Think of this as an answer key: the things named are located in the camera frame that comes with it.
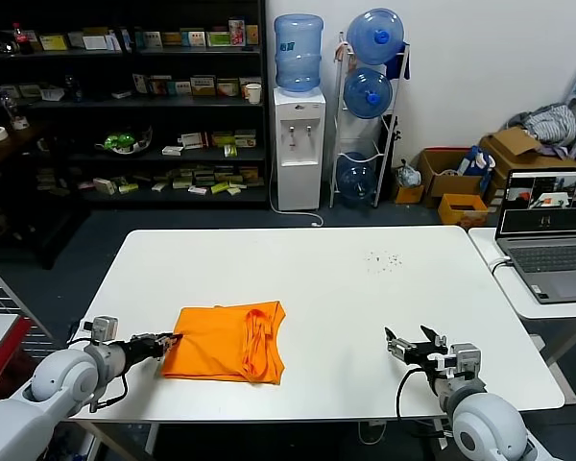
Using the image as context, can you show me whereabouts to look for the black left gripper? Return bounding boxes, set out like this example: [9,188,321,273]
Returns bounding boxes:
[126,330,184,360]

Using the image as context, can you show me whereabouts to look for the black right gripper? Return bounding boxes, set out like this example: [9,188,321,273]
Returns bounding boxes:
[384,326,450,375]

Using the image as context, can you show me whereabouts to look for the orange t-shirt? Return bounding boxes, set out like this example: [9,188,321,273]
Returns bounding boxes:
[160,300,287,386]

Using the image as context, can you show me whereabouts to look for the pile of striped clothes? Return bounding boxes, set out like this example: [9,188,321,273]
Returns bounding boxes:
[506,104,576,158]

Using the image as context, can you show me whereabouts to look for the white side table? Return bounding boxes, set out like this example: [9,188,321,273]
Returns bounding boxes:
[468,228,576,404]

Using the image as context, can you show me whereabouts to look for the small orange cardboard box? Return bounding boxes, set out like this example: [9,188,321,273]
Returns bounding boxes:
[437,193,490,230]

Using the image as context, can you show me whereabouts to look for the small yellow cardboard box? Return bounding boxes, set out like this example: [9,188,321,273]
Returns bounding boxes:
[394,184,425,206]

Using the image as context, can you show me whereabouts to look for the grey laptop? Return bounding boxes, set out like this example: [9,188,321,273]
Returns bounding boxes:
[493,168,576,305]

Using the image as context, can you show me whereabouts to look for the open brown cardboard box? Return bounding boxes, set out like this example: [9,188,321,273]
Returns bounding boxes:
[416,147,484,208]

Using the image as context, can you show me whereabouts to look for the red edged white cart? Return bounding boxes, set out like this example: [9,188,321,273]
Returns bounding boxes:
[0,313,34,402]

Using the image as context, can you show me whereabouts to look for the clear plastic bag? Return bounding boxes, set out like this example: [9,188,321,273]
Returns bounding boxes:
[396,160,422,188]

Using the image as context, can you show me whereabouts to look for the empty blue water jug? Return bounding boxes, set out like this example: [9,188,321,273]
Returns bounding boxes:
[336,151,378,209]

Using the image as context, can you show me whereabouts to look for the blue and white bag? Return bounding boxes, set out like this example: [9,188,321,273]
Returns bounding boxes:
[456,145,496,193]

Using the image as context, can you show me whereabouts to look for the bowl with green packets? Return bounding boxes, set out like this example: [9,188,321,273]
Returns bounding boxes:
[94,126,154,157]

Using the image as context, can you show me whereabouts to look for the black tripod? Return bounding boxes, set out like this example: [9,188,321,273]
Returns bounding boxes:
[377,113,403,193]

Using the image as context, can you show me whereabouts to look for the white water dispenser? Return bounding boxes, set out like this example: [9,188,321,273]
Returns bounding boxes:
[273,87,327,212]

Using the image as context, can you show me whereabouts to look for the large brown cardboard box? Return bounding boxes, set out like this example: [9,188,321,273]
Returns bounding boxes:
[478,126,576,203]

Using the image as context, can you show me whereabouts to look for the black shelf unit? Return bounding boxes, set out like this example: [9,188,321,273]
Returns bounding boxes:
[0,0,270,212]

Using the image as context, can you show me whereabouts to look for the blue water jug with label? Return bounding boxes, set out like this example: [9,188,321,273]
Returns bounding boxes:
[274,13,325,94]

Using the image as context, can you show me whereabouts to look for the pink colourful carton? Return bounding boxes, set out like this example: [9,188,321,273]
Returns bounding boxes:
[228,18,247,47]

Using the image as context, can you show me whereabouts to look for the yellow medicine carton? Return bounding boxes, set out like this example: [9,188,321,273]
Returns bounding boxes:
[38,33,71,51]

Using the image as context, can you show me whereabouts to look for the cola bottle red label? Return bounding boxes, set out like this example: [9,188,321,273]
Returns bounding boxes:
[12,21,35,56]

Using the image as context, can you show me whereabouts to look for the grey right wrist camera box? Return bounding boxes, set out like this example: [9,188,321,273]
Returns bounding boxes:
[448,343,482,380]

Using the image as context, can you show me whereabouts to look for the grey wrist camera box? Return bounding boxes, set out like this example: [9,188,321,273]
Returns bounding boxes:
[91,315,119,343]
[448,343,482,380]

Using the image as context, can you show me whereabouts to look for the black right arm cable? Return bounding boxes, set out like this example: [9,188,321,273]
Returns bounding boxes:
[396,365,457,437]

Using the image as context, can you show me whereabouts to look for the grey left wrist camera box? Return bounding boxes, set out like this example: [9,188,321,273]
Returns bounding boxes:
[91,315,119,343]

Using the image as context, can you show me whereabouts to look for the white dispenser power cord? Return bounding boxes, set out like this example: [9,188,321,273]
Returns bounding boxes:
[268,158,325,228]

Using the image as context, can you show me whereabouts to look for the white wire jug rack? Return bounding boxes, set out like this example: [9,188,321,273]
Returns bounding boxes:
[329,31,412,210]

